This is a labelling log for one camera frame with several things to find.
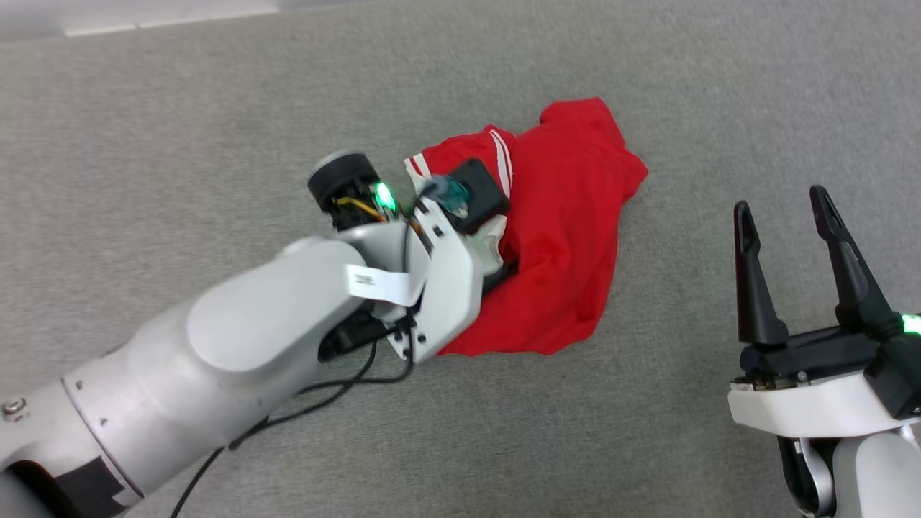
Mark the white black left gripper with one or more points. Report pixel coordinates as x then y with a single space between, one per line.
450 288

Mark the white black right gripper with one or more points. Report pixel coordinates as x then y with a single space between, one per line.
799 403

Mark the red garment with white trim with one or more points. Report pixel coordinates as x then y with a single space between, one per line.
568 216

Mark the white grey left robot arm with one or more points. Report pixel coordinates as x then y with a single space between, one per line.
216 360

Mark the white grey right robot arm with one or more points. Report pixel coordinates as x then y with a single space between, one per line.
870 475

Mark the grey fabric sofa cushion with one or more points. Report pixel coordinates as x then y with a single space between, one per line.
216 144

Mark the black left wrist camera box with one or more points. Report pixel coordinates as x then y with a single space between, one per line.
482 194

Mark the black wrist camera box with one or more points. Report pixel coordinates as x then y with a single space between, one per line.
482 194
899 374

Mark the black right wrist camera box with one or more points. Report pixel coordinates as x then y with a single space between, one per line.
899 374

